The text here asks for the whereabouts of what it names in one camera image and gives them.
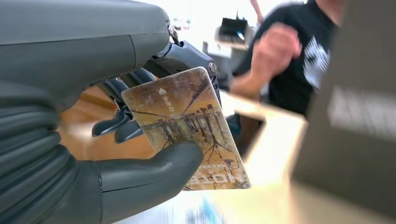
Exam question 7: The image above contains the person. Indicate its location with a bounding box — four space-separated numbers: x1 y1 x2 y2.
230 0 346 119

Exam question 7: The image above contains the grey laptop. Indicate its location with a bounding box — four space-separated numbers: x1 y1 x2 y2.
290 0 396 217

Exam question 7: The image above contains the patterned room key card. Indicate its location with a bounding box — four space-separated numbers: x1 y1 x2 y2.
121 66 252 192

